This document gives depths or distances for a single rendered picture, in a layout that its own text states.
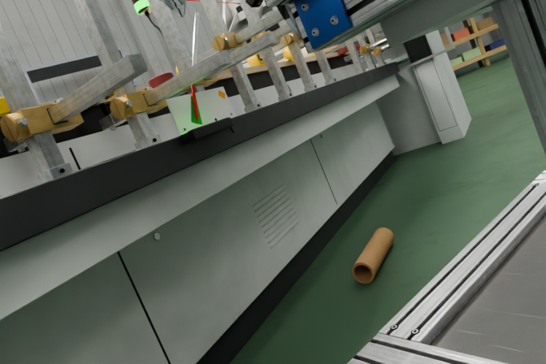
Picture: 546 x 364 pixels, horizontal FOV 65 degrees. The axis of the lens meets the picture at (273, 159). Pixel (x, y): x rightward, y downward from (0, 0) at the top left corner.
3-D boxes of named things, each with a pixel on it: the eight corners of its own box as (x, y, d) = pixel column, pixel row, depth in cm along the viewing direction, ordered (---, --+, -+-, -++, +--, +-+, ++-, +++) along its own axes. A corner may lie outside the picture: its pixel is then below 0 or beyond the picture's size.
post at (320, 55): (341, 96, 209) (304, 3, 205) (339, 97, 206) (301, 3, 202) (335, 98, 211) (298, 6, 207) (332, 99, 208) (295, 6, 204)
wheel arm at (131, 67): (151, 75, 71) (140, 50, 71) (136, 77, 68) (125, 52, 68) (24, 152, 94) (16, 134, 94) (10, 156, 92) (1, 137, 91)
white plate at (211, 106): (236, 116, 131) (223, 85, 130) (182, 135, 109) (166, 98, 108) (235, 117, 131) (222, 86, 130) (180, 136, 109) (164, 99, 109)
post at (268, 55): (296, 106, 167) (248, -11, 163) (292, 107, 164) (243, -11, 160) (288, 109, 169) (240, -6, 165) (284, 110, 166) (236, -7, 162)
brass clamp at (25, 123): (86, 121, 87) (75, 97, 87) (23, 136, 76) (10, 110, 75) (70, 131, 90) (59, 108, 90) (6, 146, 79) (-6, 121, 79)
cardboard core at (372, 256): (389, 225, 170) (369, 261, 145) (396, 243, 171) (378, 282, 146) (371, 229, 175) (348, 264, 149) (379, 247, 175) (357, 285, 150)
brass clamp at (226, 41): (249, 45, 149) (244, 31, 149) (227, 46, 138) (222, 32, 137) (236, 52, 152) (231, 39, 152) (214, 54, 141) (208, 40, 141)
